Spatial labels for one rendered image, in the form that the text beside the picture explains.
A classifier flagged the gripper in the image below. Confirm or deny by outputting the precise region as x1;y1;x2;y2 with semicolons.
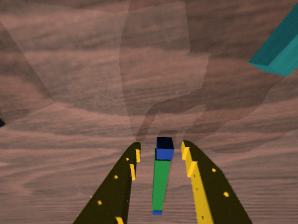
72;140;253;224

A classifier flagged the green rod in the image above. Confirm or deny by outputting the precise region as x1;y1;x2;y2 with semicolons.
152;148;171;211

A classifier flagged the turquoise rod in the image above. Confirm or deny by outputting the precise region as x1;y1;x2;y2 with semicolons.
248;3;298;77

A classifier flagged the small blue cube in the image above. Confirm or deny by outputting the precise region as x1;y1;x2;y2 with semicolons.
156;137;174;160
152;210;162;215

